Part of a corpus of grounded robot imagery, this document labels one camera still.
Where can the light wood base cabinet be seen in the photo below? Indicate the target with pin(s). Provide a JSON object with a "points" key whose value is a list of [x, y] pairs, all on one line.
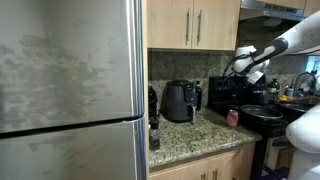
{"points": [[230, 163]]}

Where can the tall wooden side panel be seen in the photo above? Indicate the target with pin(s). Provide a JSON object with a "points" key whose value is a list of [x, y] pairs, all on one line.
{"points": [[145, 66]]}

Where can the black shallow pan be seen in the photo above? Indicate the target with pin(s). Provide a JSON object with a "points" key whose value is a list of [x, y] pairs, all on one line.
{"points": [[293, 107]]}

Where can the black air fryer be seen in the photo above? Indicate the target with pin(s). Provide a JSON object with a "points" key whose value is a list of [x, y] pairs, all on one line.
{"points": [[178, 100]]}

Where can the black frying pan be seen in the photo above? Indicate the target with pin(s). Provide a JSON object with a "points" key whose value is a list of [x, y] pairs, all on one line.
{"points": [[261, 113]]}

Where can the small dark pot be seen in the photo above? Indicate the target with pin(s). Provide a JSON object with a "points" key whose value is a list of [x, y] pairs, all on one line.
{"points": [[260, 97]]}

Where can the dark glass bottle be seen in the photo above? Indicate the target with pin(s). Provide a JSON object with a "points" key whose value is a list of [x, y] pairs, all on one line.
{"points": [[198, 96]]}

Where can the wood cabinet beside hood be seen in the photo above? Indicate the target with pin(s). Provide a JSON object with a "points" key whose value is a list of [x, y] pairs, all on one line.
{"points": [[312, 6]]}

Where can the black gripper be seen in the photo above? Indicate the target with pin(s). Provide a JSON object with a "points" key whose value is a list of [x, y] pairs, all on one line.
{"points": [[246, 85]]}

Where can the curved steel faucet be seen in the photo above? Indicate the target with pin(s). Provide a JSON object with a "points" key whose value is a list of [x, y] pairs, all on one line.
{"points": [[296, 80]]}

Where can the black range hood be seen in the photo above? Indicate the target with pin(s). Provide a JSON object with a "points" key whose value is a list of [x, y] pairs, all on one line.
{"points": [[266, 13]]}

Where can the green glass bottle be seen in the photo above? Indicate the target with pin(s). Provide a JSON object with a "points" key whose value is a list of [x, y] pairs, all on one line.
{"points": [[273, 86]]}

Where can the pink soda can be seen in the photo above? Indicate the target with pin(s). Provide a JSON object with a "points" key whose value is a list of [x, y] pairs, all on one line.
{"points": [[232, 118]]}

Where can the black electric stove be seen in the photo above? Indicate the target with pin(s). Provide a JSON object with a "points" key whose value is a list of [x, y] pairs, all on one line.
{"points": [[220, 86]]}

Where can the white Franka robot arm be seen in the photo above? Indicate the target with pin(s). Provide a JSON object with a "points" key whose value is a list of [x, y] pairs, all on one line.
{"points": [[300, 36]]}

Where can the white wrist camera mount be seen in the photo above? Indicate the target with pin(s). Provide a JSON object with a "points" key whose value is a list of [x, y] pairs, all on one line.
{"points": [[255, 77]]}

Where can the bright kitchen window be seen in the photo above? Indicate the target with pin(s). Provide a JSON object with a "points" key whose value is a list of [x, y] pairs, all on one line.
{"points": [[313, 63]]}

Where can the stainless steel refrigerator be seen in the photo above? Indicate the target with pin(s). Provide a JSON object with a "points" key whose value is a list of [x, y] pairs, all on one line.
{"points": [[66, 66]]}

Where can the small blue cup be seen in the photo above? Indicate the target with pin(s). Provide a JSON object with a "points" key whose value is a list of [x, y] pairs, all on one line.
{"points": [[290, 92]]}

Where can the yellow sponge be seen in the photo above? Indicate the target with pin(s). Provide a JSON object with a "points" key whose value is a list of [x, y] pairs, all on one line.
{"points": [[284, 98]]}

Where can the black capped spice grinder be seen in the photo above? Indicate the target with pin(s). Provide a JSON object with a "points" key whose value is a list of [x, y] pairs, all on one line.
{"points": [[154, 136]]}

